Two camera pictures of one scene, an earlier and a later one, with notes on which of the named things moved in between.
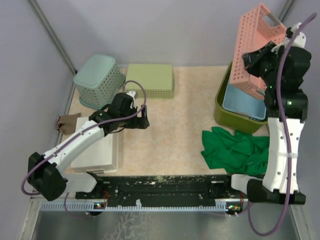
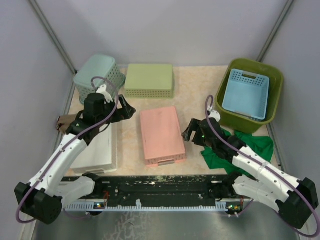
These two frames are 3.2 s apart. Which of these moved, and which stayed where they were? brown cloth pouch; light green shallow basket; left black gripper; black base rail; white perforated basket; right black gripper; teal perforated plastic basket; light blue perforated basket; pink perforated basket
Moved: left black gripper; right black gripper; pink perforated basket
Stayed: light blue perforated basket; brown cloth pouch; light green shallow basket; white perforated basket; teal perforated plastic basket; black base rail
